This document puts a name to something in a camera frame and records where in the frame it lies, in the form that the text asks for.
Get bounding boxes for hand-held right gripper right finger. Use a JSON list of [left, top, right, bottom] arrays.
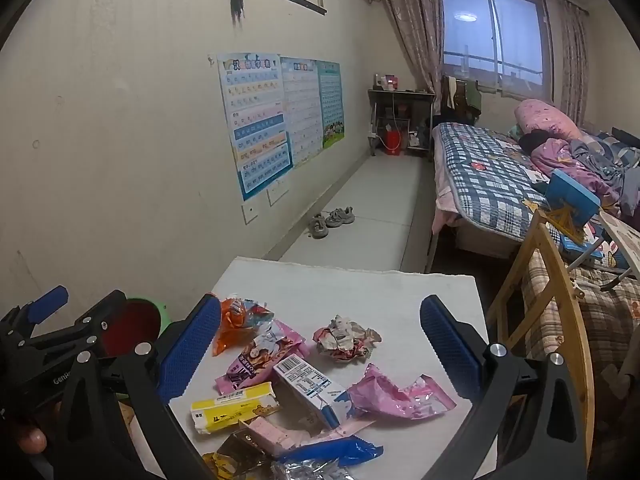
[[419, 294, 588, 480]]

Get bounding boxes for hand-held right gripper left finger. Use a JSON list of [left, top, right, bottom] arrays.
[[52, 292, 223, 480]]

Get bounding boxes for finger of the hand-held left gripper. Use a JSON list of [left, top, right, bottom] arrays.
[[20, 289, 128, 361], [0, 285, 69, 356]]

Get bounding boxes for orange snack wrapper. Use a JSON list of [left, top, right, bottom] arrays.
[[212, 297, 276, 357]]

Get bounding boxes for green rimmed red bin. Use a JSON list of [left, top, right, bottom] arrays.
[[97, 298, 174, 360]]

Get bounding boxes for pink snack packet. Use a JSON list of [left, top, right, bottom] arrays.
[[215, 320, 308, 396]]

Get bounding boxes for yellow brown snack wrapper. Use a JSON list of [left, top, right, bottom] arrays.
[[202, 432, 273, 480]]

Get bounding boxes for blue white milk carton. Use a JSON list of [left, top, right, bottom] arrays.
[[273, 354, 353, 431]]

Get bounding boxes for person's left hand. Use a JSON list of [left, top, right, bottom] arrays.
[[15, 425, 48, 456]]

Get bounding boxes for yellow tissue packet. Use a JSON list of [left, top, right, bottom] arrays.
[[190, 382, 281, 436]]

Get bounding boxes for bright pink torn wrapper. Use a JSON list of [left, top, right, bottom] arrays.
[[347, 364, 458, 420]]

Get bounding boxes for crumpled paper wrapper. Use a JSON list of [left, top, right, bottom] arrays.
[[313, 315, 382, 362]]

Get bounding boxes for pink bed sheet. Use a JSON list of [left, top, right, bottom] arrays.
[[431, 127, 463, 235]]

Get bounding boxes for brown plaid blanket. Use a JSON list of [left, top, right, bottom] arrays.
[[520, 247, 640, 441]]

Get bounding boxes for blue snack wrapper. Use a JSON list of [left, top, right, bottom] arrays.
[[277, 435, 385, 466]]

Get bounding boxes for grey shoe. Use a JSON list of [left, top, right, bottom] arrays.
[[325, 206, 356, 228], [306, 213, 330, 239]]

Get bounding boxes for bed with plaid blanket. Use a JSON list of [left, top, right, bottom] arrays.
[[432, 121, 566, 238]]

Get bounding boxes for blue box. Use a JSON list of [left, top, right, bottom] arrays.
[[545, 170, 602, 226]]

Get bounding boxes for white folding lap table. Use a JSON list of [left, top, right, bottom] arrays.
[[565, 210, 640, 291]]

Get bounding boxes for purple clothes pile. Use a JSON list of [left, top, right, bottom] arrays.
[[530, 137, 623, 206]]

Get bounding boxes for black cloth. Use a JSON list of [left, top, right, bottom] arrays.
[[520, 130, 549, 154]]

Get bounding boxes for pink pillow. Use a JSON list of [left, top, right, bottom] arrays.
[[515, 99, 583, 143]]

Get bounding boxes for hung dark clothes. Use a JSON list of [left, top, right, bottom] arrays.
[[440, 75, 483, 116]]

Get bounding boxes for dark wooden shelf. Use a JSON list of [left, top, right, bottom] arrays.
[[367, 87, 437, 161]]

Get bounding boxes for pink patterned curtain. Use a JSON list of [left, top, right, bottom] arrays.
[[377, 0, 446, 116], [555, 0, 591, 126]]

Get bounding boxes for window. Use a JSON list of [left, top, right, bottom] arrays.
[[439, 0, 553, 101]]

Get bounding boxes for pale blue wall poster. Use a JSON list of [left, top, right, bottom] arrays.
[[280, 56, 325, 168]]

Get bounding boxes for green wall poster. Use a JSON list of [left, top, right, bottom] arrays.
[[316, 60, 347, 150]]

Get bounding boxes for black wall rail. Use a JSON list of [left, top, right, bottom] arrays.
[[279, 0, 328, 15]]

